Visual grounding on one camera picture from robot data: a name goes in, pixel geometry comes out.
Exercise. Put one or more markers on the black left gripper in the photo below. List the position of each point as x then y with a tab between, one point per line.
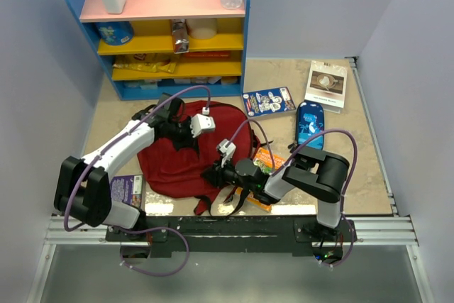
189	142

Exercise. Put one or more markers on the white round container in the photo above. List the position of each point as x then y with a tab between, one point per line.
202	28

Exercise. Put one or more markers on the blue dinosaur pencil case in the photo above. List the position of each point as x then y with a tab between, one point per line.
309	122

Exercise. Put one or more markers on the blue snack can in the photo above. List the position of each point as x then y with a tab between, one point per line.
115	33

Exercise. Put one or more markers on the red backpack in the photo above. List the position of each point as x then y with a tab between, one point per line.
177	173

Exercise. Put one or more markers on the blue cartoon book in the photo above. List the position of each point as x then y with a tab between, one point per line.
268	102

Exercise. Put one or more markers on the silver snack packet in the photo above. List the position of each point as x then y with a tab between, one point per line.
180	37

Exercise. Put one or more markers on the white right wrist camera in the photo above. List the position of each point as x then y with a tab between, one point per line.
226	149

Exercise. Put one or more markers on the purple book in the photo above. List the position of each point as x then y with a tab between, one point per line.
128	189

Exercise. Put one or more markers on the yellow chips bag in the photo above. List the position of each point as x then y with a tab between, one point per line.
147	62

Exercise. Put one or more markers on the blue shelf unit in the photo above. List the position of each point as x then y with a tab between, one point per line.
151	22

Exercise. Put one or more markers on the red flat box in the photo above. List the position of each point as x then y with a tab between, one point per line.
209	54

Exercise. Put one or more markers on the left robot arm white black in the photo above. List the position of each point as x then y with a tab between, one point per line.
83	187

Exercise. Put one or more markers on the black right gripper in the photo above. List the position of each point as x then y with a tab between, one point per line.
214	175

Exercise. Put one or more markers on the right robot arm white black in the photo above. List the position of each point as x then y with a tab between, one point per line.
316	172

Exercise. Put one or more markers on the orange treehouse book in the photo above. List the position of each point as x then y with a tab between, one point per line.
264	161

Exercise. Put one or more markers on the white coffee cover book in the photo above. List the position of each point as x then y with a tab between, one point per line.
326	85

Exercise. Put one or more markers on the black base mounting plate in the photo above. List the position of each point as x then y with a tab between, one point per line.
297	235

